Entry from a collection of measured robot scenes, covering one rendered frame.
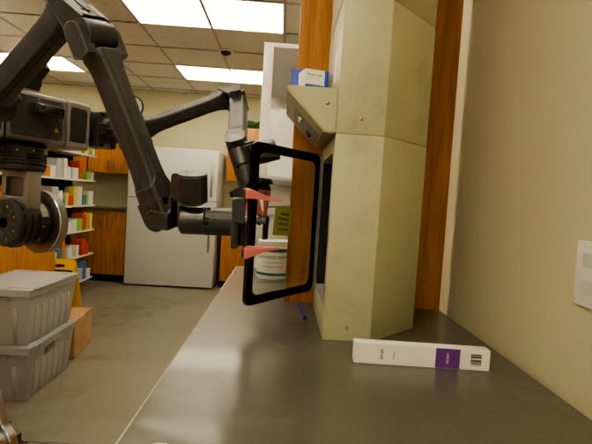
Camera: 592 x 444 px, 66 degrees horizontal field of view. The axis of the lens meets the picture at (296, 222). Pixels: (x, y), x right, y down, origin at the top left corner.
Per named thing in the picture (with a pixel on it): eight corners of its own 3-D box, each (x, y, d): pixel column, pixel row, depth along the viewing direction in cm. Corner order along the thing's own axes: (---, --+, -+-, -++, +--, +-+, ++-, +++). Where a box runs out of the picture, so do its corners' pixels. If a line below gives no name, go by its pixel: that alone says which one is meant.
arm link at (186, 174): (171, 216, 101) (144, 225, 94) (169, 165, 98) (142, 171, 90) (218, 225, 97) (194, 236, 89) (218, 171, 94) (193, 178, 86)
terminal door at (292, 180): (312, 290, 135) (321, 154, 133) (244, 307, 110) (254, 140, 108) (309, 290, 136) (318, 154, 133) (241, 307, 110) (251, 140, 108)
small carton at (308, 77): (315, 99, 116) (317, 76, 115) (323, 96, 111) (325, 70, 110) (297, 97, 114) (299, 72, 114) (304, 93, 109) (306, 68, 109)
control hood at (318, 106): (322, 148, 134) (325, 114, 134) (336, 133, 102) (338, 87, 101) (284, 145, 134) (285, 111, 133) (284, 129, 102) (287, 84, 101)
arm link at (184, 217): (181, 228, 97) (173, 237, 91) (180, 196, 95) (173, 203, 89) (213, 230, 97) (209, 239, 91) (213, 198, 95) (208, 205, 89)
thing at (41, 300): (78, 319, 315) (80, 272, 313) (30, 348, 255) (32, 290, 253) (17, 316, 314) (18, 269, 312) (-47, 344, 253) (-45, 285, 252)
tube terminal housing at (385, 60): (395, 310, 138) (415, 50, 134) (430, 345, 105) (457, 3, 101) (313, 306, 137) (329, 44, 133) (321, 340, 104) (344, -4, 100)
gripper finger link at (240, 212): (283, 189, 90) (235, 187, 90) (281, 225, 90) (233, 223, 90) (283, 190, 97) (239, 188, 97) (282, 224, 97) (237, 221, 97)
